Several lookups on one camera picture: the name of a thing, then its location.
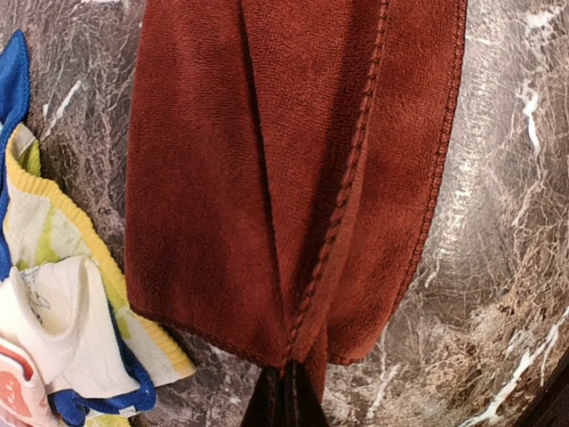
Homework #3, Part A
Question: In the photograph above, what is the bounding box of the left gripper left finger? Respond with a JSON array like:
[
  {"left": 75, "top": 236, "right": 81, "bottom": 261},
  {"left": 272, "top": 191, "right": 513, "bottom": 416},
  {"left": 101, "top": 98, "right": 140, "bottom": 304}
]
[{"left": 240, "top": 367, "right": 285, "bottom": 427}]

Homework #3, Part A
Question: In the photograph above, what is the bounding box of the dark red towel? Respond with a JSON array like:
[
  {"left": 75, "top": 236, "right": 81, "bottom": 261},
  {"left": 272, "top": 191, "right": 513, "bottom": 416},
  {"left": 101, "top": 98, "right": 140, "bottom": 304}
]
[{"left": 124, "top": 1, "right": 467, "bottom": 392}]

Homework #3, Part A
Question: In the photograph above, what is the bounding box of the orange pink patterned towel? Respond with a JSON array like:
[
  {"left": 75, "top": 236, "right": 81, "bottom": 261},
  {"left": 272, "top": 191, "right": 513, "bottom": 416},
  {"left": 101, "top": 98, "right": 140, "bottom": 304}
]
[{"left": 1, "top": 338, "right": 59, "bottom": 427}]

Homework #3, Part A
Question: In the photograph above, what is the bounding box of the royal blue towel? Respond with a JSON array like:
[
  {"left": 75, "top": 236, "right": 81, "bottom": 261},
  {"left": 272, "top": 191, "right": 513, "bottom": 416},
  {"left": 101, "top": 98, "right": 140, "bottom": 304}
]
[{"left": 0, "top": 28, "right": 157, "bottom": 426}]

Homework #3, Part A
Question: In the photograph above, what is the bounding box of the white yellow patterned towel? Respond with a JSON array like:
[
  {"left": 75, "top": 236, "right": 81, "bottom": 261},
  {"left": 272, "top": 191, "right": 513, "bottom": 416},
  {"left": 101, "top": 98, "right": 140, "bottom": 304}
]
[{"left": 0, "top": 122, "right": 197, "bottom": 427}]

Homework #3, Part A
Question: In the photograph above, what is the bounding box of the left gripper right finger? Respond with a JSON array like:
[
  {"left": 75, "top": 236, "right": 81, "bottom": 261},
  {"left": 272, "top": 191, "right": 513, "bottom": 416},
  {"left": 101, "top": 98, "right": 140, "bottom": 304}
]
[{"left": 284, "top": 361, "right": 328, "bottom": 427}]

